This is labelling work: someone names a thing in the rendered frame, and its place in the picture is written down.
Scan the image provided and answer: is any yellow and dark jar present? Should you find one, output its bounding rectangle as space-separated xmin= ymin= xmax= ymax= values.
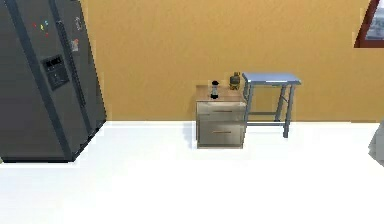
xmin=229 ymin=71 xmax=242 ymax=91

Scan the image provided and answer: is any grey metal table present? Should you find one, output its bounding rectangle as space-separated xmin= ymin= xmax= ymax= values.
xmin=241 ymin=72 xmax=302 ymax=139

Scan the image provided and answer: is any steel drawer cabinet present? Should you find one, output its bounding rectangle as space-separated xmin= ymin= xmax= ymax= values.
xmin=195 ymin=84 xmax=248 ymax=150

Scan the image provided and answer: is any black and clear shaker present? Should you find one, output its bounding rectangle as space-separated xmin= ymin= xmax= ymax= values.
xmin=210 ymin=80 xmax=220 ymax=101

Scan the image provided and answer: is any grey rounded object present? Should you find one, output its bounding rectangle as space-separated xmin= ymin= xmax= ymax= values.
xmin=367 ymin=123 xmax=384 ymax=167

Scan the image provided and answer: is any dark grey fridge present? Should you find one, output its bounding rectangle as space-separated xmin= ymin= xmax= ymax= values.
xmin=0 ymin=0 xmax=108 ymax=164

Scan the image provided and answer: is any black fridge door handle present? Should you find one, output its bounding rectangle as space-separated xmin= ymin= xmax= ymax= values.
xmin=55 ymin=20 xmax=87 ymax=108

